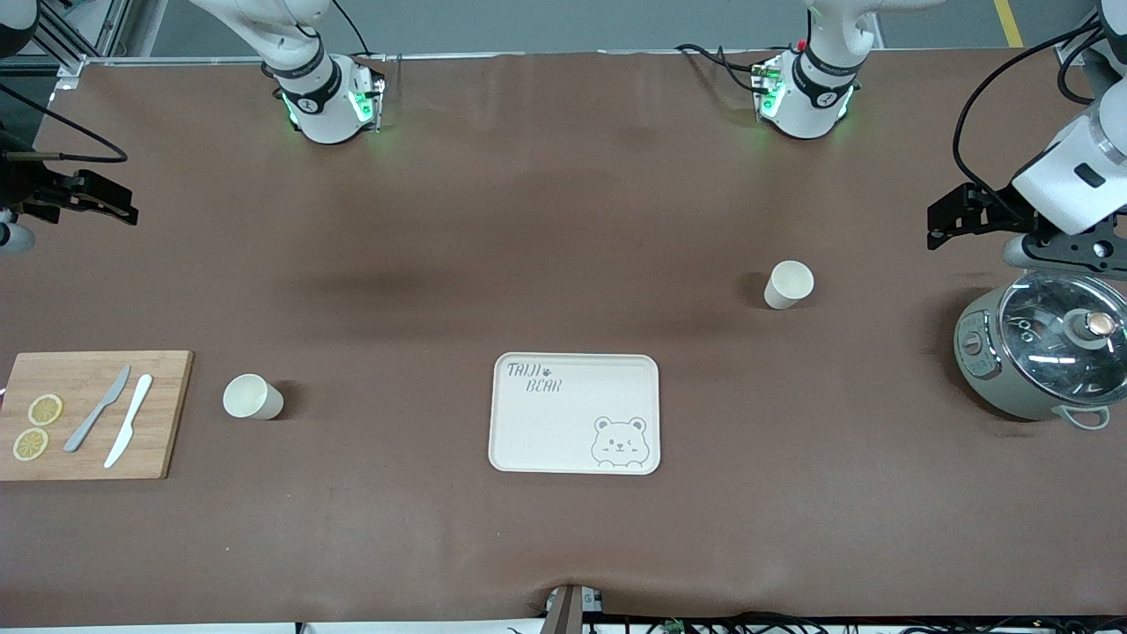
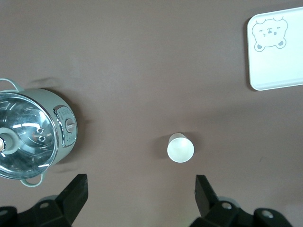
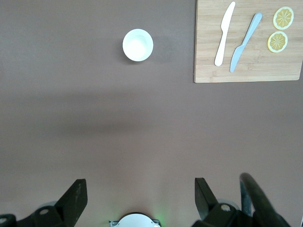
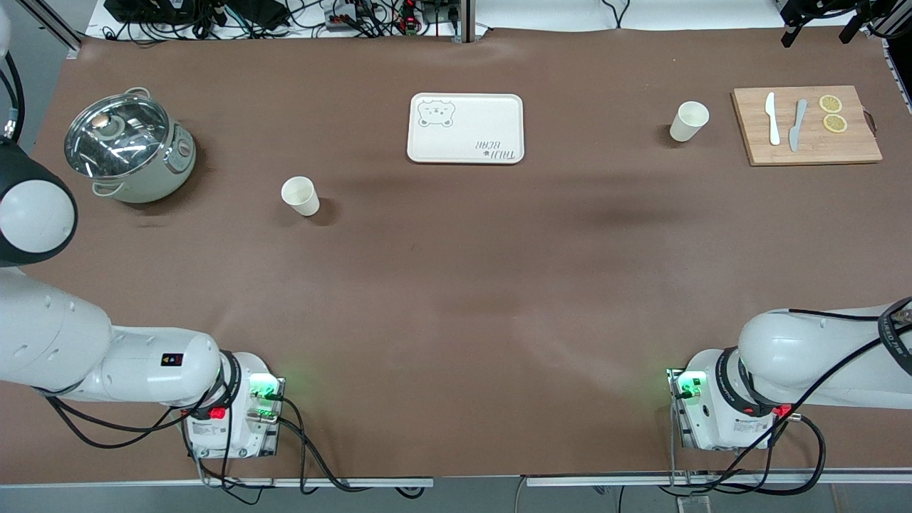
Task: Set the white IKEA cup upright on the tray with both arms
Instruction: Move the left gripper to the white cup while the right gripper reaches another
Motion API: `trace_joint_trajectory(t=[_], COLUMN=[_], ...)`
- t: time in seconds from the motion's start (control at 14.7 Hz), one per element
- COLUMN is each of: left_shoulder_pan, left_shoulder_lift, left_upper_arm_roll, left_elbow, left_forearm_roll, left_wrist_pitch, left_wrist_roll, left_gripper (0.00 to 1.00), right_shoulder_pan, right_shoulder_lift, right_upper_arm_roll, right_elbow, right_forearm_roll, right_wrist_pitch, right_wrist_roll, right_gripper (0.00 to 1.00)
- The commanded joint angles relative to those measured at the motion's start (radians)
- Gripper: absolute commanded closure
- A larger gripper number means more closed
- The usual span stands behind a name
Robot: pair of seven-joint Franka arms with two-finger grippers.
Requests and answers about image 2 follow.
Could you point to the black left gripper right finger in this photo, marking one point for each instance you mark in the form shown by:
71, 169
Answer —
208, 208

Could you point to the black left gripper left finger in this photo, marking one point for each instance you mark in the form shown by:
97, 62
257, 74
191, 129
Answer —
71, 201

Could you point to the cream tray with bear print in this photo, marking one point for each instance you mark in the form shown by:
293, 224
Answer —
277, 59

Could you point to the glass pot lid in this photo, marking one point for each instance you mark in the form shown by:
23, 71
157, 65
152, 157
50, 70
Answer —
28, 132

